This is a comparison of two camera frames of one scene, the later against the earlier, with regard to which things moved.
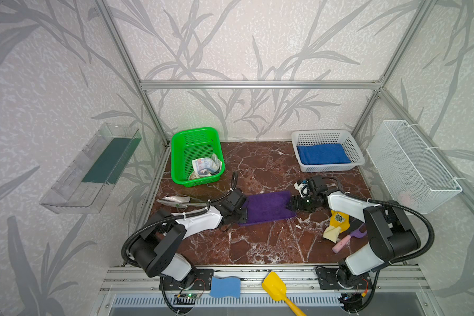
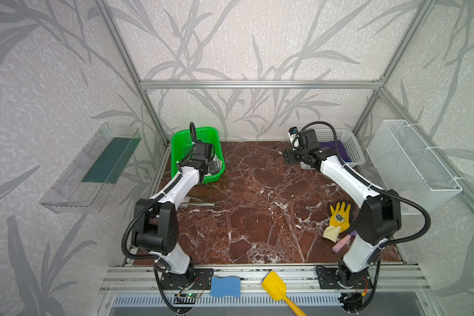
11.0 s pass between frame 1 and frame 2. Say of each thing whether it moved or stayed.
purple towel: moved
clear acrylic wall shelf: stayed
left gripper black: moved
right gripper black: moved
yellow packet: stayed
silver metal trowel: stayed
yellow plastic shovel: stayed
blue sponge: stayed
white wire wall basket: stayed
